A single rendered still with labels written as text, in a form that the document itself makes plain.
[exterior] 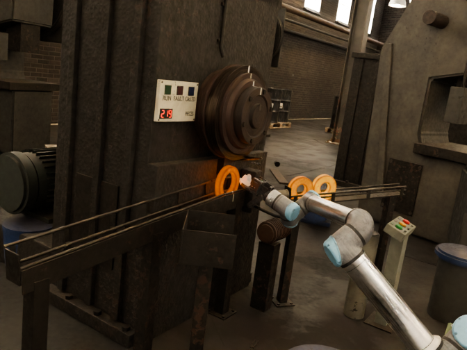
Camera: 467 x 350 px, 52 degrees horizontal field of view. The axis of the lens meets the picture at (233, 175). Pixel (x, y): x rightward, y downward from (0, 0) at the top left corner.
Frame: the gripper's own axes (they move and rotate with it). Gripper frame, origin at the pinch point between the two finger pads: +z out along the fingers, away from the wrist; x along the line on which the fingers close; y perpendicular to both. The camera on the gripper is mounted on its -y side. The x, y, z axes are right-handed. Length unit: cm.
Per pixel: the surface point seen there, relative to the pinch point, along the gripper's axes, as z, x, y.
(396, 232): -77, -44, 7
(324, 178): -28, -43, 12
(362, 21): 308, -838, 107
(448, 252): -103, -86, 0
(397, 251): -82, -50, -4
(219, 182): -1.6, 21.4, 2.2
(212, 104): 10, 35, 39
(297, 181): -19.2, -28.8, 6.7
